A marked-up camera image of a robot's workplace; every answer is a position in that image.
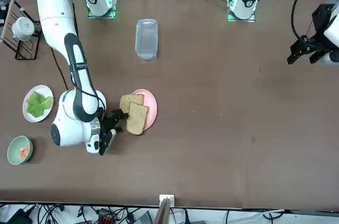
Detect pink plate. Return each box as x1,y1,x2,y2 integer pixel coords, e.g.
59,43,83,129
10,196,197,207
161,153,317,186
131,88,158,130

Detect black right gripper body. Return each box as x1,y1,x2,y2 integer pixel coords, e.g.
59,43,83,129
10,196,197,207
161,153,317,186
99,114,119,138

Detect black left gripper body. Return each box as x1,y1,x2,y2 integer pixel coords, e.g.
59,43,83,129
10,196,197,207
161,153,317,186
311,3,335,37

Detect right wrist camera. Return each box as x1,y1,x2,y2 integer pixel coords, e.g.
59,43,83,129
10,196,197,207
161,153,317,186
98,128,117,156

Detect brown bread slice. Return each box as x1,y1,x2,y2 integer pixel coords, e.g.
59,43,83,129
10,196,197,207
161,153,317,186
120,94,145,113
126,101,149,136

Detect aluminium camera post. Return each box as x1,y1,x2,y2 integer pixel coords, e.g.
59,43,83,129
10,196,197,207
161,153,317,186
155,194,175,224

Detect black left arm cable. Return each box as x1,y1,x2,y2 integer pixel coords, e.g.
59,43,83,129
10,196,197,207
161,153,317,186
291,0,317,43

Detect pale plate under lettuce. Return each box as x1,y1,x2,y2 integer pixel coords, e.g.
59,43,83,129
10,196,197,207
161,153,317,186
22,84,55,123

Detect white cup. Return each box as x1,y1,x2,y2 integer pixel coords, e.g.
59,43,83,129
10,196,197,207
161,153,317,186
12,16,35,41

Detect green bowl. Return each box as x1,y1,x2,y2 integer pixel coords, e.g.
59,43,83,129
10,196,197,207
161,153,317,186
7,136,34,165

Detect clear plastic container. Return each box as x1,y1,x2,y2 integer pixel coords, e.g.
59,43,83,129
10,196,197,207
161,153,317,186
136,19,159,62

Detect black wire cup rack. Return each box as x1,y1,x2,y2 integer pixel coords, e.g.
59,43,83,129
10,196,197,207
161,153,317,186
0,0,42,62

